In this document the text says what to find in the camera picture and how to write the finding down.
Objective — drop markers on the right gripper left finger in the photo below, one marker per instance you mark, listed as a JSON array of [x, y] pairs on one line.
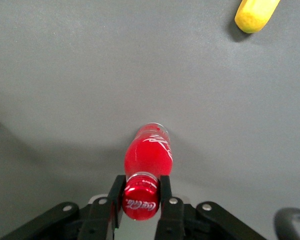
[[105, 212]]

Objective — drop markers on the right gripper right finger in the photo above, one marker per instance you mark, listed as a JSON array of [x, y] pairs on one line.
[[170, 215]]

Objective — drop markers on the red coke bottle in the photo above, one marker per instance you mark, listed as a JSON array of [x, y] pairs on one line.
[[147, 160]]

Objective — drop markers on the yellow lemon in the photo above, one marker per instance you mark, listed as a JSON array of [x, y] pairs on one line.
[[255, 15]]

